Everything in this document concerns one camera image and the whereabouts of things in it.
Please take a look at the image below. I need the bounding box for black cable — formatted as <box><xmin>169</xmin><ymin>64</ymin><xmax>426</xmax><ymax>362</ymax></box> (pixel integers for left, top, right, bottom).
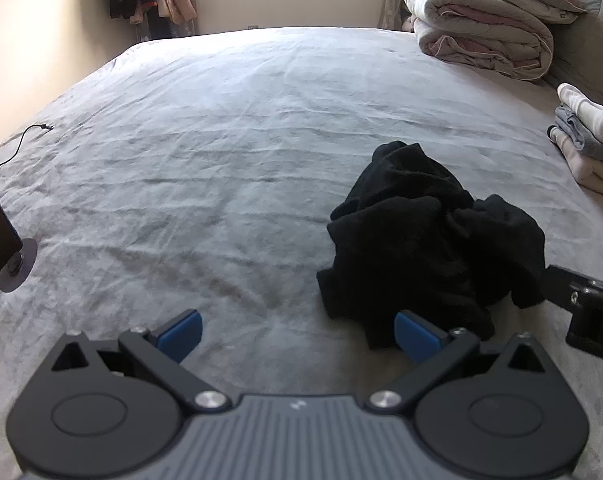
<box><xmin>0</xmin><ymin>124</ymin><xmax>55</xmax><ymax>182</ymax></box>

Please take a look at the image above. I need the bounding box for round phone stand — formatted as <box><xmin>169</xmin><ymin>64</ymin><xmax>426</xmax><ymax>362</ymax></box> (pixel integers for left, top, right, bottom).
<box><xmin>0</xmin><ymin>238</ymin><xmax>39</xmax><ymax>292</ymax></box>

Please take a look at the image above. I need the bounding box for grey quilted headboard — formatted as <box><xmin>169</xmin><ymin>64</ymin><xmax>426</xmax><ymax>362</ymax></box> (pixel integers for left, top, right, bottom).
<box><xmin>541</xmin><ymin>0</ymin><xmax>603</xmax><ymax>113</ymax></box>

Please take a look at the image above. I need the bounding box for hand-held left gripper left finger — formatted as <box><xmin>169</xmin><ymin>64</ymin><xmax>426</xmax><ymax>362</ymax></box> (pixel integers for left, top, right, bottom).
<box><xmin>49</xmin><ymin>309</ymin><xmax>233</xmax><ymax>414</ymax></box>

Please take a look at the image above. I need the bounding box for black shirt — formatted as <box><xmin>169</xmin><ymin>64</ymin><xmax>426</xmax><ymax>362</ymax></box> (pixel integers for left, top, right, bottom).
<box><xmin>316</xmin><ymin>142</ymin><xmax>547</xmax><ymax>351</ymax></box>

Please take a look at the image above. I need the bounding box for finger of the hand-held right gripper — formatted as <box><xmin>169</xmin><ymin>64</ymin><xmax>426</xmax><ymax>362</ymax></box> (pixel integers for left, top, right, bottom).
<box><xmin>543</xmin><ymin>265</ymin><xmax>592</xmax><ymax>312</ymax></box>

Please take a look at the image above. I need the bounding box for folded white pink duvet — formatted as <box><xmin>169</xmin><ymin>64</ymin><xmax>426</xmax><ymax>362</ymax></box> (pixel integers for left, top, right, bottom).
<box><xmin>403</xmin><ymin>0</ymin><xmax>555</xmax><ymax>81</ymax></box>

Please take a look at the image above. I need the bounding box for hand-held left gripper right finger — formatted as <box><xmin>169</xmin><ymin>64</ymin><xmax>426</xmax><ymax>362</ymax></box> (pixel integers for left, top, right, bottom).
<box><xmin>367</xmin><ymin>310</ymin><xmax>549</xmax><ymax>414</ymax></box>

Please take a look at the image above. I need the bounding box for grey bed sheet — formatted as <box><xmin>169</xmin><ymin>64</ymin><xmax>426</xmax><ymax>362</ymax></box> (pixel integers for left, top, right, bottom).
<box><xmin>0</xmin><ymin>25</ymin><xmax>603</xmax><ymax>480</ymax></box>

